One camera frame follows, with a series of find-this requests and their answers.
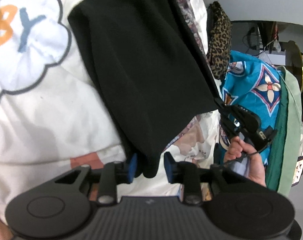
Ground person's right hand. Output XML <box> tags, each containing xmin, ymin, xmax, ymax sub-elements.
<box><xmin>224</xmin><ymin>135</ymin><xmax>267</xmax><ymax>187</ymax></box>

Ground black floral trim garment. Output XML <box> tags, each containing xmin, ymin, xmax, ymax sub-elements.
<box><xmin>68</xmin><ymin>0</ymin><xmax>223</xmax><ymax>178</ymax></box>

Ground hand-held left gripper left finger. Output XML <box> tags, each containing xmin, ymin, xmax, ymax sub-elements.
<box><xmin>54</xmin><ymin>154</ymin><xmax>138</xmax><ymax>204</ymax></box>

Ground cluttered black shelf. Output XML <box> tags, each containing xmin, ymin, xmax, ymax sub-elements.
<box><xmin>241</xmin><ymin>20</ymin><xmax>288</xmax><ymax>55</ymax></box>

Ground blue patterned cloth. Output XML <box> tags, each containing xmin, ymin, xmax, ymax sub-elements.
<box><xmin>215</xmin><ymin>51</ymin><xmax>283</xmax><ymax>166</ymax></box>

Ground leopard print garment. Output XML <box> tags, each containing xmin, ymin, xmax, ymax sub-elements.
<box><xmin>206</xmin><ymin>1</ymin><xmax>233</xmax><ymax>79</ymax></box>

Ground gold round frame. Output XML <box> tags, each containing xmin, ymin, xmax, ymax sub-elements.
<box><xmin>283</xmin><ymin>39</ymin><xmax>303</xmax><ymax>93</ymax></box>

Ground printed bear blanket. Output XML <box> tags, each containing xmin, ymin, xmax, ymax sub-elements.
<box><xmin>0</xmin><ymin>0</ymin><xmax>225</xmax><ymax>222</ymax></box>

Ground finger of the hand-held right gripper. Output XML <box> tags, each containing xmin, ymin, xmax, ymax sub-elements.
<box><xmin>225</xmin><ymin>105</ymin><xmax>242</xmax><ymax>117</ymax></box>
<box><xmin>220</xmin><ymin>115</ymin><xmax>240</xmax><ymax>137</ymax></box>

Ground green garment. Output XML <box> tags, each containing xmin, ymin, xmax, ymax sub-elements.
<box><xmin>266</xmin><ymin>66</ymin><xmax>303</xmax><ymax>198</ymax></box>

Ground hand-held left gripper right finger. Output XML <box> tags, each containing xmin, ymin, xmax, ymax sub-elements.
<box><xmin>164</xmin><ymin>152</ymin><xmax>242</xmax><ymax>204</ymax></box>

